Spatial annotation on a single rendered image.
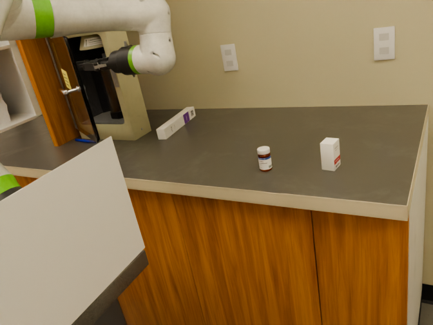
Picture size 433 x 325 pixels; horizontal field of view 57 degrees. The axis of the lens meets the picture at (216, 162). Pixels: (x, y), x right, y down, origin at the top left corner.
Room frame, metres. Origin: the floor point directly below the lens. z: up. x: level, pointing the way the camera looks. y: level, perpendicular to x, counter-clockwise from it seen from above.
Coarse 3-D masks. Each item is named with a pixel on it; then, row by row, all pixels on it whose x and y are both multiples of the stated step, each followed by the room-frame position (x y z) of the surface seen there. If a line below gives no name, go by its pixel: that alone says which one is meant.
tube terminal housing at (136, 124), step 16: (96, 32) 1.57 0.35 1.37; (112, 32) 1.58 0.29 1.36; (112, 48) 1.56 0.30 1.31; (128, 80) 1.59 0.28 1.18; (128, 96) 1.57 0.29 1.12; (128, 112) 1.55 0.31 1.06; (144, 112) 1.63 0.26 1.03; (112, 128) 1.61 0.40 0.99; (128, 128) 1.56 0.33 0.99; (144, 128) 1.61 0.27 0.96
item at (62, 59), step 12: (60, 48) 1.54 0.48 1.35; (60, 60) 1.60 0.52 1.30; (72, 60) 1.45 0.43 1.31; (60, 72) 1.67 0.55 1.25; (72, 72) 1.48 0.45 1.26; (72, 84) 1.54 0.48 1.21; (72, 96) 1.60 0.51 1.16; (84, 96) 1.45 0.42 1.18; (72, 108) 1.67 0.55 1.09; (84, 108) 1.47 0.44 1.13; (84, 120) 1.53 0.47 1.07; (84, 132) 1.59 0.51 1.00; (96, 132) 1.45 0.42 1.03
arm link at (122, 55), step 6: (126, 42) 1.35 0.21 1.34; (120, 48) 1.34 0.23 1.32; (126, 48) 1.32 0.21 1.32; (120, 54) 1.32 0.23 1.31; (126, 54) 1.30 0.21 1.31; (120, 60) 1.31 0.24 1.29; (126, 60) 1.30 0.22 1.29; (120, 66) 1.31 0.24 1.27; (126, 66) 1.30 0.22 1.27; (126, 72) 1.32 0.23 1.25; (132, 72) 1.31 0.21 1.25
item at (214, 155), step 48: (0, 144) 1.90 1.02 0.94; (48, 144) 1.74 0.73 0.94; (144, 144) 1.48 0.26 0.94; (192, 144) 1.37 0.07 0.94; (240, 144) 1.28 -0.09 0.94; (288, 144) 1.20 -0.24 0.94; (384, 144) 1.06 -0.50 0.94; (192, 192) 1.05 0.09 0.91; (240, 192) 0.96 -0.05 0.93; (288, 192) 0.89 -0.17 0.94; (336, 192) 0.84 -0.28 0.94; (384, 192) 0.80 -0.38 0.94
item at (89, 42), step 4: (84, 36) 1.66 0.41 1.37; (88, 36) 1.65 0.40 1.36; (92, 36) 1.64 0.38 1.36; (96, 36) 1.64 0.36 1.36; (84, 40) 1.65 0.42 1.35; (88, 40) 1.64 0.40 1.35; (92, 40) 1.64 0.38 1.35; (96, 40) 1.63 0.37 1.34; (100, 40) 1.63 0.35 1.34; (80, 44) 1.68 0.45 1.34; (84, 44) 1.65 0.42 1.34; (88, 44) 1.63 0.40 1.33; (92, 44) 1.63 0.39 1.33; (96, 44) 1.63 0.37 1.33; (100, 44) 1.63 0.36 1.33; (80, 48) 1.67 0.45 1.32; (84, 48) 1.64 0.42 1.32; (88, 48) 1.63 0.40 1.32; (92, 48) 1.62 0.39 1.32
